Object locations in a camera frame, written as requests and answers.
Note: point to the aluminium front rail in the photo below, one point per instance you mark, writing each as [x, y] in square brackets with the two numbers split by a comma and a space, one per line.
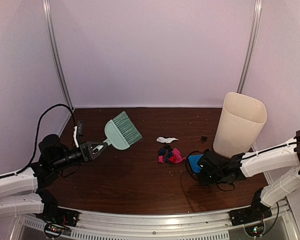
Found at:
[187, 225]

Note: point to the aluminium frame post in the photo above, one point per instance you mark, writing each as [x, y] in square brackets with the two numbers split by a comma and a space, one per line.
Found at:
[254, 31]
[55, 53]

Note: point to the right aluminium frame post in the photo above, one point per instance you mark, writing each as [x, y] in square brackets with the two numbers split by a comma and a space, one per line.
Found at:
[254, 31]

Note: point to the dark blue paper scrap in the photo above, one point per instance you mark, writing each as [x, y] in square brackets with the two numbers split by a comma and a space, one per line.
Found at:
[162, 151]

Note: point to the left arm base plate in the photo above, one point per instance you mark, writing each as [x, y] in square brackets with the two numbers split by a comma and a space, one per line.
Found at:
[59, 216]

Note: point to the circuit board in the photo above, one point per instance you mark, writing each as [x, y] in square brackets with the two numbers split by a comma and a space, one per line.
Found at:
[254, 230]
[52, 231]

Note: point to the blue plastic dustpan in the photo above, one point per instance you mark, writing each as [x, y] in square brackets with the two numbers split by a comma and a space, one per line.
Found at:
[193, 160]

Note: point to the beige plastic waste bin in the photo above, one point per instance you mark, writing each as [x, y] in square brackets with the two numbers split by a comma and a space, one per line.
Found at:
[241, 121]

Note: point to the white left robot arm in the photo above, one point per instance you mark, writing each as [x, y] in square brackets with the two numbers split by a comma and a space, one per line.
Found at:
[24, 191]

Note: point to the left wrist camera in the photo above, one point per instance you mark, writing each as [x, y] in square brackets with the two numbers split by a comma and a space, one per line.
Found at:
[78, 132]

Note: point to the white paper scrap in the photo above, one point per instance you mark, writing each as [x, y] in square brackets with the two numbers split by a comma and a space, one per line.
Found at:
[166, 140]

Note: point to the left circuit board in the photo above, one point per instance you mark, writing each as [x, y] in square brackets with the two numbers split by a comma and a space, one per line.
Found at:
[52, 231]

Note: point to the lone black scrap near bin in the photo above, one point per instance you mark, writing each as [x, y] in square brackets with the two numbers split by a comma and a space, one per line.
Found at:
[204, 138]

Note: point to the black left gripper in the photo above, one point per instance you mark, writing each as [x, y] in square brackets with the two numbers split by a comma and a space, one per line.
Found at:
[84, 150]

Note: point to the left aluminium frame post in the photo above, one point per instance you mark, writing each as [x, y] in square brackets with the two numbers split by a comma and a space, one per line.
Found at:
[55, 53]

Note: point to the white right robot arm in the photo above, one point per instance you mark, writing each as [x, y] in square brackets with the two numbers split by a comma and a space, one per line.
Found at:
[246, 165]

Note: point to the dark blue scrap lower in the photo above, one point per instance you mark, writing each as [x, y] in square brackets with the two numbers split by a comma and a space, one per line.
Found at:
[168, 159]

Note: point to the right circuit board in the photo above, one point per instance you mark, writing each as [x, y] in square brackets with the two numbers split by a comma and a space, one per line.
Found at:
[254, 230]

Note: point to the green hand brush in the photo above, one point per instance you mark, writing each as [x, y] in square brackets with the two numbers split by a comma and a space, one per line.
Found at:
[121, 133]

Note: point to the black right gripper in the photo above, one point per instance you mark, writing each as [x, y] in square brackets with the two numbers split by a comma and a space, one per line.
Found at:
[204, 180]

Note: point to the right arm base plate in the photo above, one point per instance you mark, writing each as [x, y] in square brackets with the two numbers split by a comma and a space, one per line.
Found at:
[249, 214]

